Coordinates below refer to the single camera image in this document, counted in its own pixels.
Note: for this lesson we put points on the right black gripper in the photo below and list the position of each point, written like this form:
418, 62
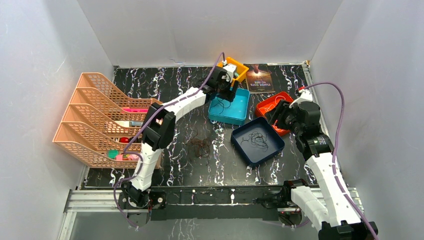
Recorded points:
274, 114

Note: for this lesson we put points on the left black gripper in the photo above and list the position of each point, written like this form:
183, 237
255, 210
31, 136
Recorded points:
226, 91

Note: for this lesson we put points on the orange square tray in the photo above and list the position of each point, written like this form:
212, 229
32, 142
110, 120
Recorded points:
263, 107

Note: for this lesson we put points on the cyan square tray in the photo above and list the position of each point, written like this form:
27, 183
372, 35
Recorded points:
233, 113

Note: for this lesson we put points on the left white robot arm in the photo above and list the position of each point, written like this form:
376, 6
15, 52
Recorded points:
158, 128

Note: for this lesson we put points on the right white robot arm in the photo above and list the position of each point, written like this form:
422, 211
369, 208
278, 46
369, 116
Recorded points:
337, 217

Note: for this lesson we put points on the yellow plastic bin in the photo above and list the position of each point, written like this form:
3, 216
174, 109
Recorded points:
241, 72

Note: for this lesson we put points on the navy square tray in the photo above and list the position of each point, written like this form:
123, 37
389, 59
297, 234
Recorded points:
256, 142

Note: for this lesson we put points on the dark paperback book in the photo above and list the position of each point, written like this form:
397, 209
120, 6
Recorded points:
259, 79

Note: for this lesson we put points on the peach compartment organizer tray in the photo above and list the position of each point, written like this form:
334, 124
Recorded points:
132, 124

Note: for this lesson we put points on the red round object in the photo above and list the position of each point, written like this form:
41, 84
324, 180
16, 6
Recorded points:
124, 140

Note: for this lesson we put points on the pink eraser pack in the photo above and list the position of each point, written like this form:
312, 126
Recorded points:
127, 157

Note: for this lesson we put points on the peach mesh file rack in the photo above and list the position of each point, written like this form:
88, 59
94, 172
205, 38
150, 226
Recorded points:
88, 128

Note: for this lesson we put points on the green eraser block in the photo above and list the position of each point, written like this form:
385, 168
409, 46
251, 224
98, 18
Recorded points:
112, 153

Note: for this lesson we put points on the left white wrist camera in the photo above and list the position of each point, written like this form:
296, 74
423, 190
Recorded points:
230, 69

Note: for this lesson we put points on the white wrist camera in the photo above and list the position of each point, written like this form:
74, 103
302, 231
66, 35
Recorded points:
230, 69
305, 96

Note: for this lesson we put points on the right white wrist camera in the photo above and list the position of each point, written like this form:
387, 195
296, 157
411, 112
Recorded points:
305, 96

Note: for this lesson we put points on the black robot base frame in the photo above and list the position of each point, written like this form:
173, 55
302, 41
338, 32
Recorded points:
267, 203

